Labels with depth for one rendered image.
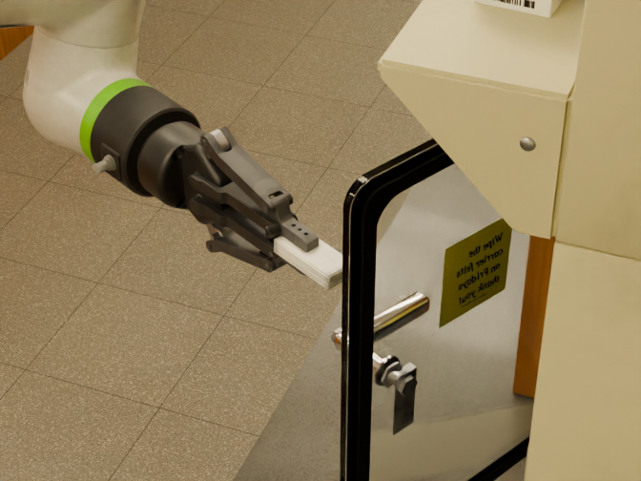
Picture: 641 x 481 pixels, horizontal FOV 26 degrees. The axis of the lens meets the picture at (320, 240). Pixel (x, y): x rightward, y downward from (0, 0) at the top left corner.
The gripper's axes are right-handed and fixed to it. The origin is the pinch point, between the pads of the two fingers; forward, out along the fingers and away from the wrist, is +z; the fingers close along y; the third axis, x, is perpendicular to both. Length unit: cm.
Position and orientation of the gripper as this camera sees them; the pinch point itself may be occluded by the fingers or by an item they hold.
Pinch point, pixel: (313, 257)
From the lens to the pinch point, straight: 117.0
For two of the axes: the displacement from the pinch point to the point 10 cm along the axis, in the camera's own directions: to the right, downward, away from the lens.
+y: 0.1, -7.9, -6.1
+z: 6.7, 4.6, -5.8
